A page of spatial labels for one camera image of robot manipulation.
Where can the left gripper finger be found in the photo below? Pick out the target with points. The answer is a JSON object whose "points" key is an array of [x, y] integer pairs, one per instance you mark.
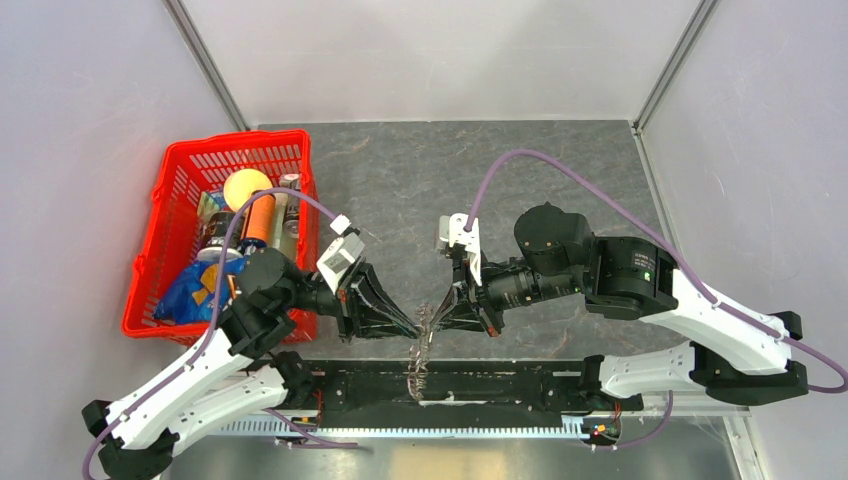
{"points": [[386, 310], [373, 331]]}

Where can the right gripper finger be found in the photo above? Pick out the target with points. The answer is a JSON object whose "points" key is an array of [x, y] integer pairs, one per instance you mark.
{"points": [[444, 317], [477, 317]]}

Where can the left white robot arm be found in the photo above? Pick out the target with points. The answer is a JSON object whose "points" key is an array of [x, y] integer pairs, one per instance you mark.
{"points": [[138, 436]]}

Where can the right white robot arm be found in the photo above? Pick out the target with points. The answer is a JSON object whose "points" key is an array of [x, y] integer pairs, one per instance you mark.
{"points": [[730, 353]]}

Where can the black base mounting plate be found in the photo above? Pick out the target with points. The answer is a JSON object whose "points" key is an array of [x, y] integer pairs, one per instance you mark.
{"points": [[450, 393]]}

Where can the red plastic basket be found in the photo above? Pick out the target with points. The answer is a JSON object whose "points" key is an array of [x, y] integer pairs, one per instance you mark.
{"points": [[173, 234]]}

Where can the yellow ball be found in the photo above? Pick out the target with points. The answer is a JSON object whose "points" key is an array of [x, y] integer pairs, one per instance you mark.
{"points": [[242, 184]]}

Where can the blue Doritos chip bag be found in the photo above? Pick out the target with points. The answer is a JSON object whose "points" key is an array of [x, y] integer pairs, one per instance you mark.
{"points": [[189, 299]]}

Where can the clear green bottle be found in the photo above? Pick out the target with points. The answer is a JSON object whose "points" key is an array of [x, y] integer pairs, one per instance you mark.
{"points": [[285, 224]]}

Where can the orange cylinder bottle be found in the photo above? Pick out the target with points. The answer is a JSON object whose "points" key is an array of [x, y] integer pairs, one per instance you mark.
{"points": [[256, 232]]}

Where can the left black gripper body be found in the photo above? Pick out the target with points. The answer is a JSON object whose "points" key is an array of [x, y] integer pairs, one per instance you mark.
{"points": [[351, 307]]}

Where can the colourful small box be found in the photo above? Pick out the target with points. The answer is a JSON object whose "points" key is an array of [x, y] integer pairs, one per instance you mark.
{"points": [[210, 202]]}

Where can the black can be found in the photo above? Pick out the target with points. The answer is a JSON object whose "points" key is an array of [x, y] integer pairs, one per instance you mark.
{"points": [[221, 234]]}

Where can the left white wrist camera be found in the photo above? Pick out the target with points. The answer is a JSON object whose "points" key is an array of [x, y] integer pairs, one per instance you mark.
{"points": [[342, 253]]}

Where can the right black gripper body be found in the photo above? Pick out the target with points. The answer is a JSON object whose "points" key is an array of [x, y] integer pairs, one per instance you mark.
{"points": [[462, 274]]}

